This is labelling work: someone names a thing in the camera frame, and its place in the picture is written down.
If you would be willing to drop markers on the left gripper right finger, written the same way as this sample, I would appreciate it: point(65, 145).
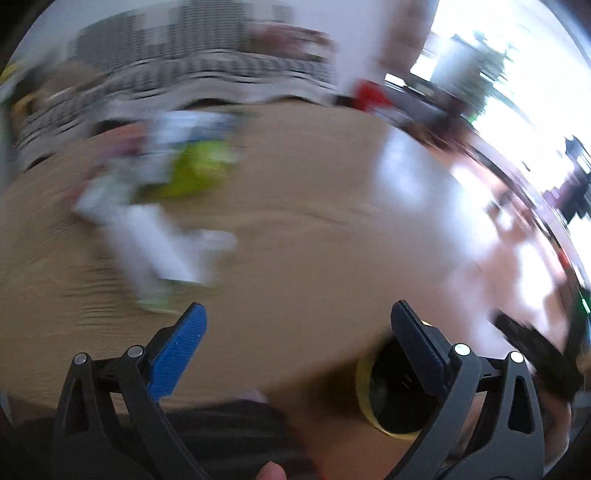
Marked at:
point(487, 423)

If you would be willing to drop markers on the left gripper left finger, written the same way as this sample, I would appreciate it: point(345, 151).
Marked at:
point(109, 424)

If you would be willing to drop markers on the torn green white carton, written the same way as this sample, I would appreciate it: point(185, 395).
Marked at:
point(160, 261)

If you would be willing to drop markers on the yellow green snack bag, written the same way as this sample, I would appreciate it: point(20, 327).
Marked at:
point(198, 167)

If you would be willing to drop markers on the blue white wipes bag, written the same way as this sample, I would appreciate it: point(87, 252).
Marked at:
point(169, 130)

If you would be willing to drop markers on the green white cigarette box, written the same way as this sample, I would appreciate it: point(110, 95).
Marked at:
point(113, 185)

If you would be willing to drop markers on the black gold trash bin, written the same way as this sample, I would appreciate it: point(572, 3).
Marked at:
point(389, 393)

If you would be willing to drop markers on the person right hand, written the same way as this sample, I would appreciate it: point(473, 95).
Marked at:
point(557, 417)

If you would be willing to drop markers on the person left hand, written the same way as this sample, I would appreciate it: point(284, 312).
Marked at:
point(271, 471)

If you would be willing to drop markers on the red plastic bag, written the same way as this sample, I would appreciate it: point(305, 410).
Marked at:
point(369, 96)

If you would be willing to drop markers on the black white striped sofa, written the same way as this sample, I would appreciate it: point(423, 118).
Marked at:
point(133, 65)

